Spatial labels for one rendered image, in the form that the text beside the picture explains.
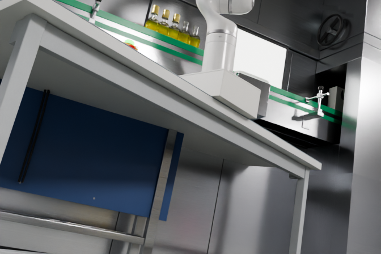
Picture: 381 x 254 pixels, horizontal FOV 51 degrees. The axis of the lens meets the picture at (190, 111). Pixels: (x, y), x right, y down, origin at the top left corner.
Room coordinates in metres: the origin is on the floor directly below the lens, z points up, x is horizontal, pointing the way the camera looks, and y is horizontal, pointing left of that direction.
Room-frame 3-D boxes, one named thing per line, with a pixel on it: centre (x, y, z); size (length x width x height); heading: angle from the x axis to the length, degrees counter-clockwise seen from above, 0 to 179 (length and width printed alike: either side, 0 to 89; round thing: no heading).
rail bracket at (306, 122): (2.03, -0.66, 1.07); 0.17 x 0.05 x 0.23; 22
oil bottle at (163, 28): (1.81, 0.22, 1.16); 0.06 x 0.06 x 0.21; 22
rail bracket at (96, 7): (1.52, 0.47, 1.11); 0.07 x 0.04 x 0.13; 22
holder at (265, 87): (1.76, -0.20, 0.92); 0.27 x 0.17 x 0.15; 22
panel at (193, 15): (2.08, -0.10, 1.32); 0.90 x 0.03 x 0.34; 112
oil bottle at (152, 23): (1.79, 0.27, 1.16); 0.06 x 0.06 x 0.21; 21
